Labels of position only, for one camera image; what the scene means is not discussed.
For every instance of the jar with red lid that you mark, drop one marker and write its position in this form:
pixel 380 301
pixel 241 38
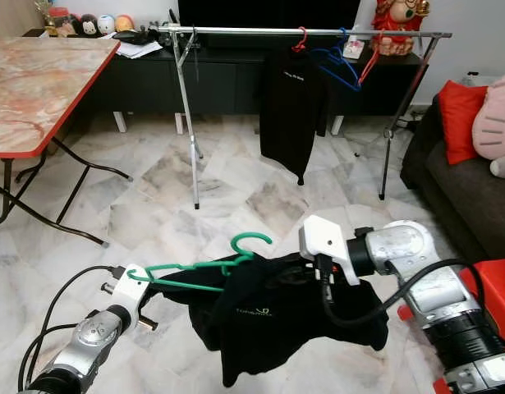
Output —
pixel 59 22

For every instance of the red plastic hanger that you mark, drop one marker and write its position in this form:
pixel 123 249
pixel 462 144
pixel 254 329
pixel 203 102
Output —
pixel 367 67

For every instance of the black t-shirt green logo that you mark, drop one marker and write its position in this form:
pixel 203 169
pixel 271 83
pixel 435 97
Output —
pixel 285 320

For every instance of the dark grey sofa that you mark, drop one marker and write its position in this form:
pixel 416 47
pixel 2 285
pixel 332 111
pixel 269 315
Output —
pixel 465 197

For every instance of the white papers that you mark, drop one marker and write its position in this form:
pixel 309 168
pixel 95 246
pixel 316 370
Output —
pixel 139 50

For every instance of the black white round figurine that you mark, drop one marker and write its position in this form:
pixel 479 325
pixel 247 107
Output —
pixel 89 25

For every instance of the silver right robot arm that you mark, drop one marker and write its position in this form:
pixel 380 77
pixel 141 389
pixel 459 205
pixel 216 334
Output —
pixel 416 263

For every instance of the black t-shirt small white print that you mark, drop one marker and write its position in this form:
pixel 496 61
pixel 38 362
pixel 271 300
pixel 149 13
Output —
pixel 289 111

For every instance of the white pink tissue box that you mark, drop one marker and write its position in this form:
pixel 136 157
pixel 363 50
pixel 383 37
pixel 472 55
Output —
pixel 352 48

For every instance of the blue plastic hanger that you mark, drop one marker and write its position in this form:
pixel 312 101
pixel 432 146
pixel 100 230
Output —
pixel 349 78

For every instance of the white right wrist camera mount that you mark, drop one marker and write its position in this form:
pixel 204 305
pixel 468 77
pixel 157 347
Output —
pixel 324 238

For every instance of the black flat television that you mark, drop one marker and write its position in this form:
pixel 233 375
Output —
pixel 268 13

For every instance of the red laughing Buddha statue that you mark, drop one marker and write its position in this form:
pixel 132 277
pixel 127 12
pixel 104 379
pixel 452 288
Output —
pixel 396 26

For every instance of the red cushion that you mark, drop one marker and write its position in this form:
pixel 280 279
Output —
pixel 459 119

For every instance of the orange round figurine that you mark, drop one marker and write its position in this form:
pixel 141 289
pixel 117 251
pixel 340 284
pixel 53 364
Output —
pixel 125 23

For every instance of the pink plastic hanger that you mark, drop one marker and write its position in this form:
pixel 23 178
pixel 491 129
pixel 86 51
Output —
pixel 300 43

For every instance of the marble pattern folding table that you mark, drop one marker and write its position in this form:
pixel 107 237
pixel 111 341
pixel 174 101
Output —
pixel 47 86

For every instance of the pink cat plush pillow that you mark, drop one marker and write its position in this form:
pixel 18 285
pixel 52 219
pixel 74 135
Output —
pixel 497 123

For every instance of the green plastic hanger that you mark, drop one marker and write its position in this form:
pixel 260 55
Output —
pixel 252 238

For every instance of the black TV cabinet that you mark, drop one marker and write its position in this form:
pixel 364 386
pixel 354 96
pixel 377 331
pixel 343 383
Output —
pixel 227 82

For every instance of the silver metal clothes rack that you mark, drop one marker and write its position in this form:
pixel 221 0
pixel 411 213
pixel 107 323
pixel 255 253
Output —
pixel 227 31

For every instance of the red plastic stool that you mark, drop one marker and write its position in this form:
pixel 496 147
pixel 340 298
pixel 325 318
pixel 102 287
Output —
pixel 494 287

